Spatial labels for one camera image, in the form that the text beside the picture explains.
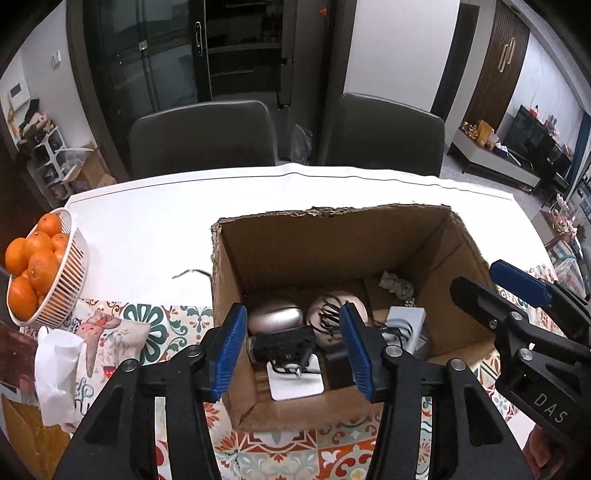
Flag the white power adapter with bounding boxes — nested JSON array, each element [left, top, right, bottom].
[[383, 305, 428, 356]]

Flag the pile of oranges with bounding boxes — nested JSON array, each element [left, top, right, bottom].
[[6, 213, 70, 321]]

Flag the black media cabinet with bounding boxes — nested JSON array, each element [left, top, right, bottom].
[[503, 105, 574, 185]]

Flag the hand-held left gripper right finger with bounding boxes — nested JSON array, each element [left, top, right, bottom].
[[339, 303, 532, 480]]

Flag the white shoe rack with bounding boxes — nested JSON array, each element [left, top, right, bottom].
[[18, 124, 79, 199]]

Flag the silver egg-shaped device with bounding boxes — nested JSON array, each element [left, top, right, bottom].
[[247, 298, 305, 337]]

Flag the floral fabric tissue box cover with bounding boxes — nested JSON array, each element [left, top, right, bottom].
[[46, 300, 153, 432]]

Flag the patterned tile-print tablecloth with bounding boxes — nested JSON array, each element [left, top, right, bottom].
[[69, 265, 568, 480]]

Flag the low white and grey cabinet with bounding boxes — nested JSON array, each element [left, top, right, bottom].
[[450, 127, 542, 193]]

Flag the white charger box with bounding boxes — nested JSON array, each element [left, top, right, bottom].
[[267, 355, 324, 401]]

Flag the brown cardboard box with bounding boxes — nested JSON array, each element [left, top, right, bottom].
[[210, 203, 502, 432]]

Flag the black bike light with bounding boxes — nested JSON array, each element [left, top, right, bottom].
[[252, 325, 317, 374]]

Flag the brown door with gold handle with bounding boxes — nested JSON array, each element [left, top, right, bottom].
[[464, 0, 531, 130]]

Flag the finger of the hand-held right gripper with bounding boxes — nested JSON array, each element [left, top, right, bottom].
[[489, 260, 591, 344], [450, 276, 527, 333]]

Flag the white wall panel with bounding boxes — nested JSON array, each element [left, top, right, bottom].
[[7, 83, 31, 110]]

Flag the cardboard boxes on floor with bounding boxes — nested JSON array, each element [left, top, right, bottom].
[[69, 145, 117, 189]]

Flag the dark grey chair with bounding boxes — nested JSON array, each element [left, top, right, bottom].
[[318, 92, 446, 178], [129, 100, 278, 178]]

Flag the pink round device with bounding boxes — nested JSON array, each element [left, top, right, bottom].
[[305, 290, 370, 347]]

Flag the white printed tablecloth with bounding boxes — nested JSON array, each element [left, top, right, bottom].
[[65, 164, 555, 305]]

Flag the black cable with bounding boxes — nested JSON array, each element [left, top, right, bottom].
[[313, 295, 416, 344]]

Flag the yellow bag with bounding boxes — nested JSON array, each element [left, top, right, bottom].
[[475, 120, 498, 147]]

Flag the clear plastic bag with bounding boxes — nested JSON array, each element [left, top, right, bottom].
[[291, 124, 315, 162]]

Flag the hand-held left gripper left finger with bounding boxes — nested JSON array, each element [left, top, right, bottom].
[[53, 303, 249, 480]]

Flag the yellow textured cloth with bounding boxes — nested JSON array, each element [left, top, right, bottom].
[[0, 392, 70, 480]]

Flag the dark glass sliding door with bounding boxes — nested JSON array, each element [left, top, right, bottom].
[[69, 0, 356, 181]]

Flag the white slatted basket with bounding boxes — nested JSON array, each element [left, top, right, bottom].
[[7, 208, 89, 328]]

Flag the white tissue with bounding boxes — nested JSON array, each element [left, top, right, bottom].
[[378, 271, 414, 301], [36, 327, 86, 428]]

